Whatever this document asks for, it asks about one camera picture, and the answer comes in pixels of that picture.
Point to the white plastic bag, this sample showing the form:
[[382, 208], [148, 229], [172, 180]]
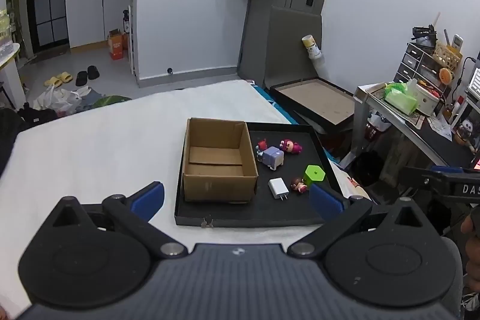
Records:
[[56, 100]]

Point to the round white side table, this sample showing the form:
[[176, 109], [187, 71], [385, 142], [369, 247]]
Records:
[[7, 54]]

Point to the pink-haired doll figure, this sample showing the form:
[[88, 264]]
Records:
[[289, 146]]

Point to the orange ball toy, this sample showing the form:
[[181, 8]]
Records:
[[446, 75]]

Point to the green hexagonal box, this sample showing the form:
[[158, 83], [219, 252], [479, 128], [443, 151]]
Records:
[[314, 175]]

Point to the black tray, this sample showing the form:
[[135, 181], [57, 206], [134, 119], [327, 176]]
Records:
[[300, 162]]

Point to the black frame with brown board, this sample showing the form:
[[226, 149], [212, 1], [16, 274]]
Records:
[[318, 102]]

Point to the person's right hand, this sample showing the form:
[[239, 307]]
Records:
[[474, 260]]

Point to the orange cardboard box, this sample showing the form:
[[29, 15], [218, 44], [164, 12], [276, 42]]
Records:
[[117, 46]]

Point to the black white spray bottle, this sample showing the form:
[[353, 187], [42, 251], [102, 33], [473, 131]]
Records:
[[126, 22]]

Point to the green cloth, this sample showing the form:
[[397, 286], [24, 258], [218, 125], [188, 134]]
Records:
[[110, 100]]

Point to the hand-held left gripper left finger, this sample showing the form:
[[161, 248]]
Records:
[[150, 195]]

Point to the brown cardboard box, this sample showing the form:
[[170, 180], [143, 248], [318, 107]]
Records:
[[217, 187]]

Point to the green tissue pack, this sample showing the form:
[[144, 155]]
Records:
[[400, 100]]

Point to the black slipper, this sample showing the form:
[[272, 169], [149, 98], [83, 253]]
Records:
[[93, 72], [81, 78]]

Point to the brown-haired doll figure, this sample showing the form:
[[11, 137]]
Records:
[[299, 185]]

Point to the white kitchen cabinet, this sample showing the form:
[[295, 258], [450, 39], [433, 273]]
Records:
[[88, 16]]

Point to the woven basket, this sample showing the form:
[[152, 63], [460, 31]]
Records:
[[447, 55]]

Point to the grey padded board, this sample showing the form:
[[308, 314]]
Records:
[[288, 42]]

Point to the grey drawer organiser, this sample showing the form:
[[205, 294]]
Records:
[[412, 61]]

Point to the white charger plug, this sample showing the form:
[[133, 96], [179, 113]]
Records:
[[278, 188]]

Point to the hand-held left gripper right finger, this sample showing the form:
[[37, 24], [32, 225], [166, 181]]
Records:
[[325, 200]]

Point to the patterned tray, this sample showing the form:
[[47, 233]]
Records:
[[378, 91]]

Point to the grey cube robot toy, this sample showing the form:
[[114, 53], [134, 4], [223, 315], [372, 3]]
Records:
[[273, 157]]

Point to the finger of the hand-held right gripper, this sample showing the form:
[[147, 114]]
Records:
[[446, 170]]

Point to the white remote control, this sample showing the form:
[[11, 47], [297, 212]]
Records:
[[456, 42]]

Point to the grey desk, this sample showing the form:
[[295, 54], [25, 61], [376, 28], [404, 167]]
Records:
[[442, 140]]

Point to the dark cloth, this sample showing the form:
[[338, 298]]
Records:
[[22, 121]]

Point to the black model figure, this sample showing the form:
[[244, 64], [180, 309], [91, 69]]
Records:
[[424, 37]]

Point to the small red figure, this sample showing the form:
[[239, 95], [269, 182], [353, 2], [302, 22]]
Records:
[[261, 146]]

